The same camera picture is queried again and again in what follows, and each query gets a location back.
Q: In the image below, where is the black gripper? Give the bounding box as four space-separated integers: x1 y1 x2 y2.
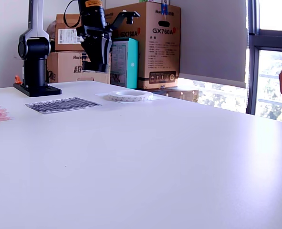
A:
75 23 115 73

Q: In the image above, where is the white tape roll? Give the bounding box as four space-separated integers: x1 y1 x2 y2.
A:
107 90 154 102

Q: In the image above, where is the teal box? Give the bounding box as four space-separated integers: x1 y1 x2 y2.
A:
110 37 139 89

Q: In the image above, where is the cardboard box with shipping label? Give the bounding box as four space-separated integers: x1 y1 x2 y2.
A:
54 14 85 52

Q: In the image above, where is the cardboard box with blue print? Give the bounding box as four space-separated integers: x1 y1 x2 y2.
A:
47 51 112 84

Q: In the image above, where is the grey plastic bag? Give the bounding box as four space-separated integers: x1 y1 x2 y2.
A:
46 20 57 40

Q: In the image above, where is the tall GX760A cardboard box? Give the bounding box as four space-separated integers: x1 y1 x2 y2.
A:
104 1 182 90

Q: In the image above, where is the black scribbled paper sheet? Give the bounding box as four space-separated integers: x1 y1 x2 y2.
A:
25 97 103 115

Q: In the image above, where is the blank white paper sheet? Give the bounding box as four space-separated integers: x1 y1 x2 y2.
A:
94 90 166 104

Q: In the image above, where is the black printed box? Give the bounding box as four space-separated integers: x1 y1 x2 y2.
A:
140 86 200 104

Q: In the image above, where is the red scribbled paper sheet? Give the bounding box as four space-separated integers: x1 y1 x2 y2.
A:
0 107 12 123

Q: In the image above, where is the grey roller blind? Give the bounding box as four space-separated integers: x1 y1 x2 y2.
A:
178 0 249 89

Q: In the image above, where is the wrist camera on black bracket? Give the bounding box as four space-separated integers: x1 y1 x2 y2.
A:
111 10 141 31

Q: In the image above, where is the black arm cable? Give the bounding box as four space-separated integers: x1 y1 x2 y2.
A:
63 0 84 29

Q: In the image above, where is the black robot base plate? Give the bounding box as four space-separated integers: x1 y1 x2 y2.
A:
13 82 63 98

